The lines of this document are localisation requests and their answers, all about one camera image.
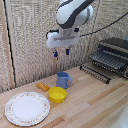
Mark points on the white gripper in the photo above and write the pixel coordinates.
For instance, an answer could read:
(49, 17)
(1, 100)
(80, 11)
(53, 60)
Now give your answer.
(62, 38)

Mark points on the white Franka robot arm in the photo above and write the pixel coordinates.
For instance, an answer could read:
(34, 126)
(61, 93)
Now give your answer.
(74, 12)

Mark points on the orange rectangular block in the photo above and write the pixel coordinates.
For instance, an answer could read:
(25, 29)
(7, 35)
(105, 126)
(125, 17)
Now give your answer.
(42, 86)

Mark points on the yellow bowl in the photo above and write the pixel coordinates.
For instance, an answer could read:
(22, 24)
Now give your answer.
(57, 94)

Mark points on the black dish rack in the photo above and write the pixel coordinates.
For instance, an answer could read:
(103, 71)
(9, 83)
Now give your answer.
(108, 58)

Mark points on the white floral-rimmed plate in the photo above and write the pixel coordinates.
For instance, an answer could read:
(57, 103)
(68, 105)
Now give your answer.
(27, 108)

